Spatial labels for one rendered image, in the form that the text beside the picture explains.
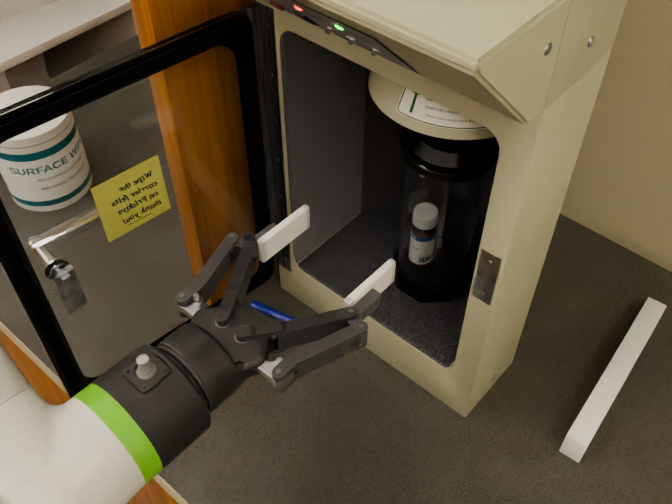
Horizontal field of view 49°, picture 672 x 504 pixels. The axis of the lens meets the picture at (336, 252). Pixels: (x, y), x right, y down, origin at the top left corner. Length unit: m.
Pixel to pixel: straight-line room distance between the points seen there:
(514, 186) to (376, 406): 0.40
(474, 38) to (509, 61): 0.03
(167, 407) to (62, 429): 0.08
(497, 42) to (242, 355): 0.34
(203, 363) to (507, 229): 0.30
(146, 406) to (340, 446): 0.37
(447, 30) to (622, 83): 0.63
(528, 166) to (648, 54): 0.45
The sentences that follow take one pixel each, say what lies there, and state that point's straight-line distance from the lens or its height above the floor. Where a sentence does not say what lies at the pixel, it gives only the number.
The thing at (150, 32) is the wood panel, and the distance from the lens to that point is 0.77.
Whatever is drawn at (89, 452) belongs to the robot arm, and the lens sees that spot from 0.59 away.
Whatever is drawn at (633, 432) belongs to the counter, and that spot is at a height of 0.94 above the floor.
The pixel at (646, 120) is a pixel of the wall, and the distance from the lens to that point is 1.10.
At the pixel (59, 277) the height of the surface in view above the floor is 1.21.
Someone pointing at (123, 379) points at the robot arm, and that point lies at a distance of 0.61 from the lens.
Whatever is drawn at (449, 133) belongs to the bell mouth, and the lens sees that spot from 0.70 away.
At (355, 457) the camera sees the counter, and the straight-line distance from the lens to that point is 0.91.
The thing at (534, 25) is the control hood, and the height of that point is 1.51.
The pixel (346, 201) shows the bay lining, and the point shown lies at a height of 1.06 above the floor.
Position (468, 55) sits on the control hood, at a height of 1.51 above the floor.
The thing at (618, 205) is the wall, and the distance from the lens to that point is 1.19.
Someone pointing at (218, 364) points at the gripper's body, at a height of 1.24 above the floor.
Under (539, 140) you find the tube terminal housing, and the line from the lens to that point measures 0.62.
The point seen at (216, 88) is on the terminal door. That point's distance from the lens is 0.76.
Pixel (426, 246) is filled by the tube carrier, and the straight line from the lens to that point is 0.87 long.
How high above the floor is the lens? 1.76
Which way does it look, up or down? 48 degrees down
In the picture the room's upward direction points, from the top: straight up
